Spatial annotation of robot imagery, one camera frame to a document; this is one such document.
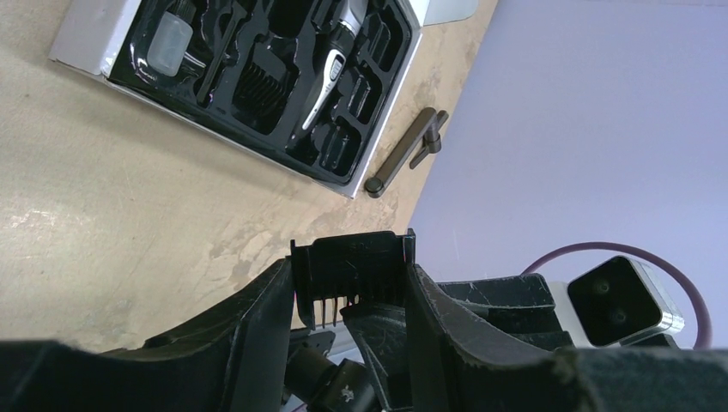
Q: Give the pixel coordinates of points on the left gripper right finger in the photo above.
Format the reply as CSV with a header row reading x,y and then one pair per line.
x,y
460,362

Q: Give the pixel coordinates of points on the metal clamp tool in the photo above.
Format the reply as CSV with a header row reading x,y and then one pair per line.
x,y
420,140

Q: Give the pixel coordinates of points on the small black comb guard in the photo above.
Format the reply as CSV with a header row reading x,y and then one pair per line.
x,y
260,93

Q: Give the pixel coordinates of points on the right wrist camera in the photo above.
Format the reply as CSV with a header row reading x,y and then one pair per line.
x,y
619,303

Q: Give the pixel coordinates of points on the black plastic insert tray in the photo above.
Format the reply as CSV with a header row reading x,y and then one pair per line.
x,y
342,138

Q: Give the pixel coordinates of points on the medium black comb guard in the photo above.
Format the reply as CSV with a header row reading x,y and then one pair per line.
x,y
359,267

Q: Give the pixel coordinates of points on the black silver hair clipper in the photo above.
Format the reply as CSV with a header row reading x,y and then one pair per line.
x,y
325,52

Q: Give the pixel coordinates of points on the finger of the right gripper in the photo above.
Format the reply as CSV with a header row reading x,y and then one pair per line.
x,y
379,331
521,306

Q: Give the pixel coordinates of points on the black cleaning brush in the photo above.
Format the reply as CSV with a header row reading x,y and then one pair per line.
x,y
228,18

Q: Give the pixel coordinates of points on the small oil bottle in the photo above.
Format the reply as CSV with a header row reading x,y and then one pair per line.
x,y
169,44

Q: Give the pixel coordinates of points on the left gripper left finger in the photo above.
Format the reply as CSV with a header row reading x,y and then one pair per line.
x,y
231,357

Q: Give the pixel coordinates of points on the white hair clipper kit box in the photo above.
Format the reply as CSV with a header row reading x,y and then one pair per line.
x,y
90,38

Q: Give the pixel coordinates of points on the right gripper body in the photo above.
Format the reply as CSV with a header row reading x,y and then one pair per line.
x,y
325,372

